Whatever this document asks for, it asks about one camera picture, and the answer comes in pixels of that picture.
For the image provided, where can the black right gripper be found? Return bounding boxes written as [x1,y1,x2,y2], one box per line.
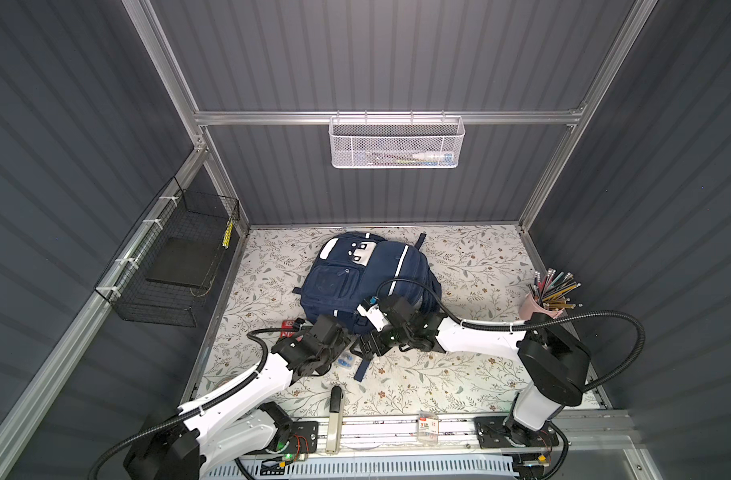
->
[348,323,411,360]

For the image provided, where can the red card box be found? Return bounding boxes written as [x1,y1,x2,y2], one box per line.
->
[280,320,301,338]

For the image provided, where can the navy blue student backpack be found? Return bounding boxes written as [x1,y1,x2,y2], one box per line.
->
[294,232,441,381]

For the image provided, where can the clear pen pouch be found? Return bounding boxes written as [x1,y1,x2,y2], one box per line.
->
[338,354,354,368]

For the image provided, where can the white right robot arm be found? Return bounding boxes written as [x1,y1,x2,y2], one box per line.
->
[356,294,589,443]

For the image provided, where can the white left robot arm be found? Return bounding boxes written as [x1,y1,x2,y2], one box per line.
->
[124,315,352,479]

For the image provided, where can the black and cream stapler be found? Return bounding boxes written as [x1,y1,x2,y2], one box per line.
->
[325,385,344,455]

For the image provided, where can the small clear staples box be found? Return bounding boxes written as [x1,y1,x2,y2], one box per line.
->
[415,411,439,445]

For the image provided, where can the pink pencil cup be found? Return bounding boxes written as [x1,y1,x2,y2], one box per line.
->
[519,295,565,320]

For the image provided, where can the bundle of coloured pencils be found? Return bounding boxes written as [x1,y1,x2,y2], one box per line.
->
[529,268,583,311]

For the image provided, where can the black right cable conduit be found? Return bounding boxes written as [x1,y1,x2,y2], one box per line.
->
[373,277,647,394]

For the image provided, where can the black cable conduit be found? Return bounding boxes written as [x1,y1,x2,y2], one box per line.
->
[373,277,647,394]
[88,326,295,480]

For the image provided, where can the black left cable conduit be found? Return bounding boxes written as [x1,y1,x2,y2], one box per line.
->
[88,326,295,480]

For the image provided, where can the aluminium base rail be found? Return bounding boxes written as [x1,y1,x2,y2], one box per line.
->
[244,412,559,463]

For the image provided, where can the black wire wall basket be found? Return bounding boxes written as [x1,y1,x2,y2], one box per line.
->
[95,184,241,328]

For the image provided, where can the white wire mesh basket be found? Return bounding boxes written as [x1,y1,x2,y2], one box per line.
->
[328,113,465,170]

